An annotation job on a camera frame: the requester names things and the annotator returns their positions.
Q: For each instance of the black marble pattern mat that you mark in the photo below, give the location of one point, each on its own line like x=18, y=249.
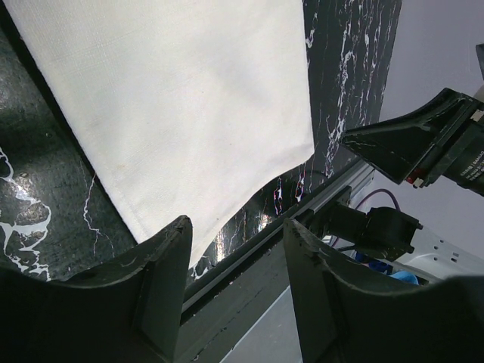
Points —
x=56, y=219

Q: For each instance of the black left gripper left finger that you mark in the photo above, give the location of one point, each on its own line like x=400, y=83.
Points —
x=131, y=305

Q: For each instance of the white cloth napkin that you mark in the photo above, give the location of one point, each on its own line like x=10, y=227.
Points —
x=182, y=107

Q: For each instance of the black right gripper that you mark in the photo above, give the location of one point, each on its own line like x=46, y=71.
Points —
x=444, y=137

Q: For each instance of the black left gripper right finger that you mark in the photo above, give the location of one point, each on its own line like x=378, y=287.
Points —
x=344, y=311

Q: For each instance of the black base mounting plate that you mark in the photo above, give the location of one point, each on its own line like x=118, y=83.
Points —
x=214, y=326

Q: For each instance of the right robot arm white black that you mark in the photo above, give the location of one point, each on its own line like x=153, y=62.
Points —
x=389, y=235

